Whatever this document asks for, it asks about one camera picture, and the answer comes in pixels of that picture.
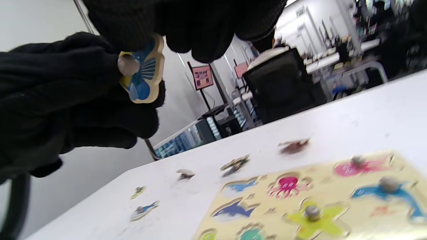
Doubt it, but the wooden puzzle piece with tail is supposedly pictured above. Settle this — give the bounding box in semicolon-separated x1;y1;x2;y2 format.
176;169;195;180

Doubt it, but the pink screen monitor on stand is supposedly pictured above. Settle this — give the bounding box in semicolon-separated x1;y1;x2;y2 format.
187;61;231;116

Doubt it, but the seahorse puzzle piece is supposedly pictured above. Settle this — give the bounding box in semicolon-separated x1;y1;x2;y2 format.
220;154;250;176

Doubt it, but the glass window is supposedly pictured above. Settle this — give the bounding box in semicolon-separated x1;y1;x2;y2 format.
154;117;221;159

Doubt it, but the blue white puzzle piece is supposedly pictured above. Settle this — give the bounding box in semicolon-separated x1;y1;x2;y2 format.
131;201;160;221

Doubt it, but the wooden sea animal puzzle frame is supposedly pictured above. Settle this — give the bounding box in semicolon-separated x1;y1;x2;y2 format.
193;150;427;240

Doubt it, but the person's right hand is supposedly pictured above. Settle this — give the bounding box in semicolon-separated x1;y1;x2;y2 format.
0;0;287;184

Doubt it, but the small pink screen monitor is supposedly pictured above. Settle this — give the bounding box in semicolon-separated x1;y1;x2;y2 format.
234;62;249;79

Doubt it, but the blue dolphin puzzle piece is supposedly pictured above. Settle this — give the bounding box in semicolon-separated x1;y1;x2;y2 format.
350;177;427;224

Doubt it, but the black mesh office chair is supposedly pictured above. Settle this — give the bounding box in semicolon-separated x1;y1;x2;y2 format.
243;48;329;124

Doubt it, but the black computer tower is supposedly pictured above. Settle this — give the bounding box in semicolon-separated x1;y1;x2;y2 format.
217;115;244;137

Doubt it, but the blue yellow fish puzzle piece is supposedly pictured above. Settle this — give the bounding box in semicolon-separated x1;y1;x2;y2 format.
117;33;165;104

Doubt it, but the octopus puzzle piece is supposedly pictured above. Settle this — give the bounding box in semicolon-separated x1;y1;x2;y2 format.
279;138;311;154

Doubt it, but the white desk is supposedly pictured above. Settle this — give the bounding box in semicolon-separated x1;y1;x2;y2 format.
305;38;381;74

